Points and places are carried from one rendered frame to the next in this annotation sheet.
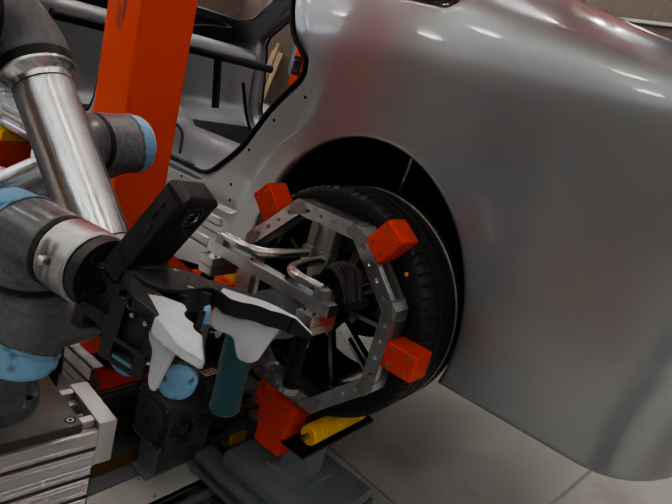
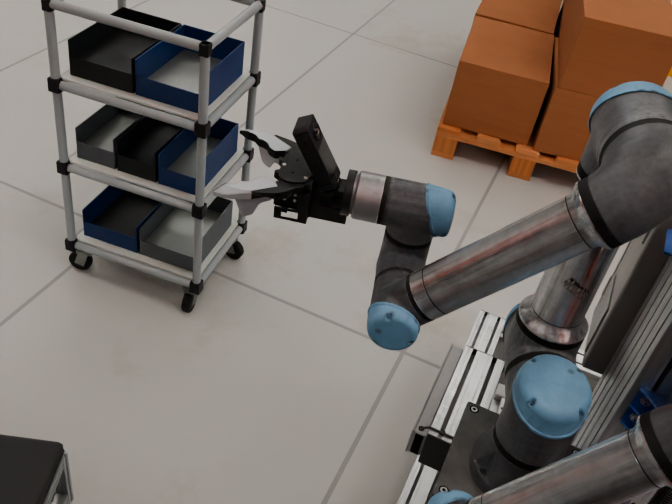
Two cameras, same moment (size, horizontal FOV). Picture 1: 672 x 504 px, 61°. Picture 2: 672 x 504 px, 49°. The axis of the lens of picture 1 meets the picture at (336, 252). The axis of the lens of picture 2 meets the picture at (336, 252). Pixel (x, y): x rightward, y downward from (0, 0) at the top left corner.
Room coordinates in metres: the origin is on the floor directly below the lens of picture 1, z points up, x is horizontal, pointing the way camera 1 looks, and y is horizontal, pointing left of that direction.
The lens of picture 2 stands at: (1.35, -0.17, 1.85)
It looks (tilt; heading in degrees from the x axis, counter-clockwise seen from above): 39 degrees down; 156
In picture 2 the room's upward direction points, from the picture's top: 11 degrees clockwise
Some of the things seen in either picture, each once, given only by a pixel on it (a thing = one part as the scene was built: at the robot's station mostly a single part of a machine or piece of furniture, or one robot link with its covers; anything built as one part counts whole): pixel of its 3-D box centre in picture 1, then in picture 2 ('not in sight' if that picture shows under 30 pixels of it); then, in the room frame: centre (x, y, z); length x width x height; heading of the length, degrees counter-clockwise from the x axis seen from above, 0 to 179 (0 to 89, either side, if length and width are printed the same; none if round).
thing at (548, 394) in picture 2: not in sight; (544, 406); (0.77, 0.48, 0.98); 0.13 x 0.12 x 0.14; 154
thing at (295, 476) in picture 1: (305, 445); not in sight; (1.61, -0.07, 0.32); 0.40 x 0.30 x 0.28; 55
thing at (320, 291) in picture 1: (326, 261); not in sight; (1.31, 0.02, 1.03); 0.19 x 0.18 x 0.11; 145
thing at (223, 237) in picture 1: (269, 232); not in sight; (1.42, 0.18, 1.03); 0.19 x 0.18 x 0.11; 145
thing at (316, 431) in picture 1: (335, 422); not in sight; (1.48, -0.13, 0.51); 0.29 x 0.06 x 0.06; 145
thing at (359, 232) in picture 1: (311, 305); not in sight; (1.47, 0.03, 0.85); 0.54 x 0.07 x 0.54; 55
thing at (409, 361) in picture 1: (405, 359); not in sight; (1.29, -0.23, 0.85); 0.09 x 0.08 x 0.07; 55
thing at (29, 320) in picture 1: (39, 319); (401, 263); (0.56, 0.29, 1.12); 0.11 x 0.08 x 0.11; 154
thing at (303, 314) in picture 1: (314, 319); not in sight; (1.20, 0.01, 0.93); 0.09 x 0.05 x 0.05; 145
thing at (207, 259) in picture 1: (219, 262); not in sight; (1.40, 0.28, 0.93); 0.09 x 0.05 x 0.05; 145
